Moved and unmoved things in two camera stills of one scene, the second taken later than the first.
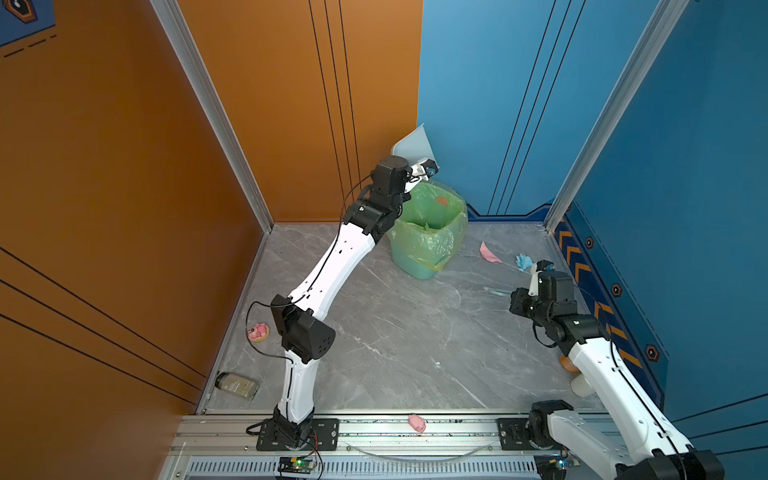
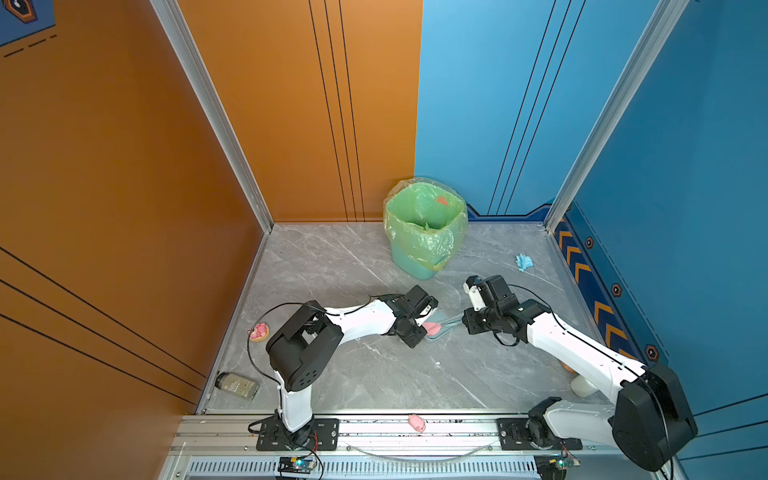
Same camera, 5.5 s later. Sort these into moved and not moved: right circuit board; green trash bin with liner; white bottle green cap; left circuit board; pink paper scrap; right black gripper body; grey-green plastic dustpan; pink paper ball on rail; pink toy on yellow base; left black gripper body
Moved: left black gripper body; right black gripper body; pink paper scrap; grey-green plastic dustpan
Not moved: pink paper ball on rail; left circuit board; right circuit board; white bottle green cap; green trash bin with liner; pink toy on yellow base
